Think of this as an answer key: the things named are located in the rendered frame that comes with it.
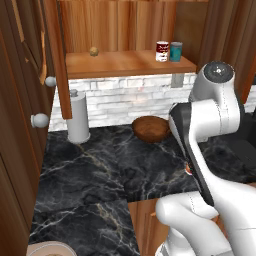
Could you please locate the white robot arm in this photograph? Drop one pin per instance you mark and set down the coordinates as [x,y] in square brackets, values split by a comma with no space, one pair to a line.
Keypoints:
[213,110]

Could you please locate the narrow wooden cabinet door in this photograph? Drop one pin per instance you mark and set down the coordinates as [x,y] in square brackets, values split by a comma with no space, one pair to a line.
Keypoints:
[61,60]

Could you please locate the wooden base cabinet front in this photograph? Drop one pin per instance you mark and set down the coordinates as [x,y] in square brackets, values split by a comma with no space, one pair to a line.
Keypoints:
[143,226]

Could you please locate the tall wooden cabinet door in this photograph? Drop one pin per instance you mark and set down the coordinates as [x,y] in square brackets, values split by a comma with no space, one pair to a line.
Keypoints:
[16,116]

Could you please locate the wide wooden cabinet door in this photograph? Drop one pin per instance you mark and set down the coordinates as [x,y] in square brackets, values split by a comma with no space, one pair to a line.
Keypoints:
[230,33]

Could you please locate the brown bread loaf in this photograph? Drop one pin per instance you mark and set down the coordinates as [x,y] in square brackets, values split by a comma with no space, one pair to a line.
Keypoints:
[150,129]

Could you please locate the white paper towel roll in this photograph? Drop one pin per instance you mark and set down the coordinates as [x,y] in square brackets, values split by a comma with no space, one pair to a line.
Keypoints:
[78,116]

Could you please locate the small round tan vegetable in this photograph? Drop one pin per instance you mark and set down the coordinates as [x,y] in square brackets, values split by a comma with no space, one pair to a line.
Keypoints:
[94,51]

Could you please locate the round white door knob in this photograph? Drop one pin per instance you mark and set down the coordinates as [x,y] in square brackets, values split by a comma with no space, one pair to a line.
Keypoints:
[50,81]
[40,120]

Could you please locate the teal can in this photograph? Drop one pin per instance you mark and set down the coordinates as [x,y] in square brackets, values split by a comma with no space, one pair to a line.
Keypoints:
[176,51]

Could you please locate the black hob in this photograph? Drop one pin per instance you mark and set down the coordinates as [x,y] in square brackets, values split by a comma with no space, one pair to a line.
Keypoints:
[246,143]

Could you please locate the tan round plate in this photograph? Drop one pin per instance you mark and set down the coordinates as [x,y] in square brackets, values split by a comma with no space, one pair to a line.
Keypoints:
[50,249]

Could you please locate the wooden wall cabinet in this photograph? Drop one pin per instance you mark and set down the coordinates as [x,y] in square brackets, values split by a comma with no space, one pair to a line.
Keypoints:
[126,63]

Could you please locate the grey wall socket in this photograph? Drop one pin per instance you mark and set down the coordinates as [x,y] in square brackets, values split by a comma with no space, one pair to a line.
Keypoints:
[177,80]

